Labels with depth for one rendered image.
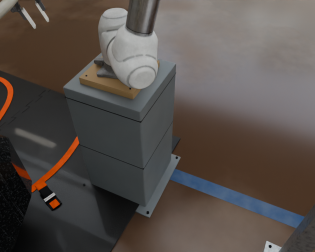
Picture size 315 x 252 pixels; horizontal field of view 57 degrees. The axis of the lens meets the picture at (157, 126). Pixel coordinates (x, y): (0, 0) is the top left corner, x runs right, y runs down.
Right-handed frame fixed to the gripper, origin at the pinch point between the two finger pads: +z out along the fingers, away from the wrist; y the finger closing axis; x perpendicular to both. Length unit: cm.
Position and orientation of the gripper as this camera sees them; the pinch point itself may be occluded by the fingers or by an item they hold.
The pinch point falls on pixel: (36, 15)
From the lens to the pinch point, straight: 115.2
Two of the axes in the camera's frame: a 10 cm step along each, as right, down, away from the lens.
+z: 3.2, 6.4, 6.9
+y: -8.9, 4.6, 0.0
